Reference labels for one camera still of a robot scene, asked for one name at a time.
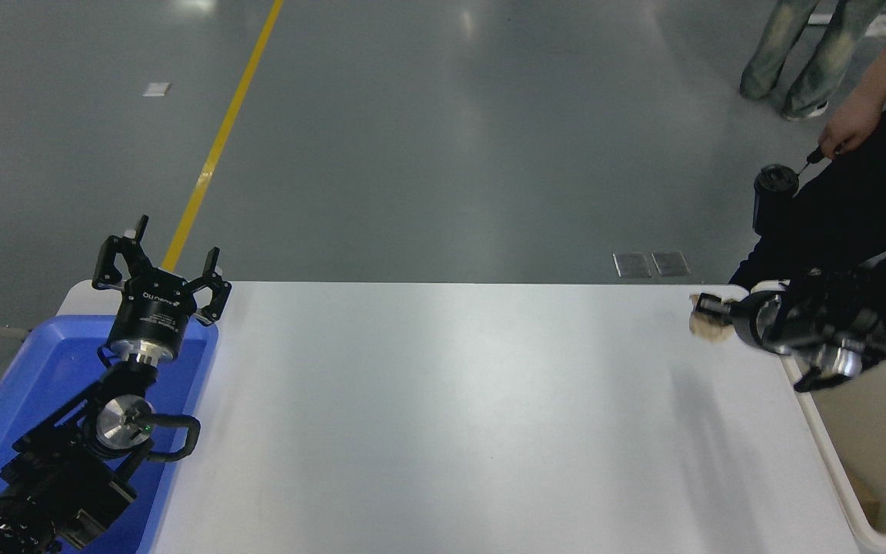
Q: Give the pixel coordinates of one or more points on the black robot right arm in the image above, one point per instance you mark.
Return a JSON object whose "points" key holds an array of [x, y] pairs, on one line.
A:
{"points": [[874, 323]]}

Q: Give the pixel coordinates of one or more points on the person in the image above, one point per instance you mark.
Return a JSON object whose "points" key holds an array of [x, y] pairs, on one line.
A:
{"points": [[858, 215], [820, 54]]}

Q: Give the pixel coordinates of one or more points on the tan paper ball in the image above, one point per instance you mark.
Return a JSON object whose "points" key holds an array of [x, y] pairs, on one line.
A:
{"points": [[708, 329]]}

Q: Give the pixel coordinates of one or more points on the brown cardboard piece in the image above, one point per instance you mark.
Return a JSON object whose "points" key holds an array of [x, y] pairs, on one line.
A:
{"points": [[866, 504]]}

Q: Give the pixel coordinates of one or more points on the metal floor plate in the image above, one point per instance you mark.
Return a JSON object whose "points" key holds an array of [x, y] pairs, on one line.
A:
{"points": [[671, 263], [632, 265]]}

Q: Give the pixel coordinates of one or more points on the blue plastic tray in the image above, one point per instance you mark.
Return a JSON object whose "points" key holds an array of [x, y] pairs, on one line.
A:
{"points": [[43, 369]]}

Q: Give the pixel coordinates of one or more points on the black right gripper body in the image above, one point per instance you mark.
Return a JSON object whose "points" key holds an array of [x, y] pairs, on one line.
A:
{"points": [[762, 323]]}

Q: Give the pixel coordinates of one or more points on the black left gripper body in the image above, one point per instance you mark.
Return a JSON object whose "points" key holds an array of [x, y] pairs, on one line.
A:
{"points": [[152, 309]]}

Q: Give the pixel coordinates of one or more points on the white paper scrap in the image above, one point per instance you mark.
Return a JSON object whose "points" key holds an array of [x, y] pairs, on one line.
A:
{"points": [[156, 89]]}

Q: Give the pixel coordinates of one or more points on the person's hand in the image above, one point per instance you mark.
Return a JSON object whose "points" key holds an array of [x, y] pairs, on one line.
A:
{"points": [[851, 127]]}

